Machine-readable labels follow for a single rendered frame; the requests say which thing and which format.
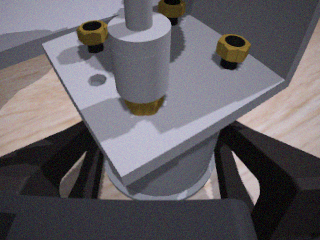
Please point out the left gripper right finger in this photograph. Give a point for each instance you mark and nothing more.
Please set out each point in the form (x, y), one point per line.
(288, 205)

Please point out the brass hex nut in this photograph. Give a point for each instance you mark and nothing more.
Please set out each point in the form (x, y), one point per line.
(233, 48)
(140, 109)
(92, 32)
(171, 8)

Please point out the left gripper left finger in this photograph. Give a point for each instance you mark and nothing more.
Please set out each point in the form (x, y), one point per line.
(38, 168)

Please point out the blue nut driver barrel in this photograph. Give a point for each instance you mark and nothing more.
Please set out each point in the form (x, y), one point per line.
(140, 42)

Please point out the grey shallow rectangular tray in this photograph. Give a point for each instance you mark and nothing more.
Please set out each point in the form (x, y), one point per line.
(21, 20)

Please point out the grey metal bracket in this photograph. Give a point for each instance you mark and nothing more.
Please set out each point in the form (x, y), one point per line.
(202, 97)

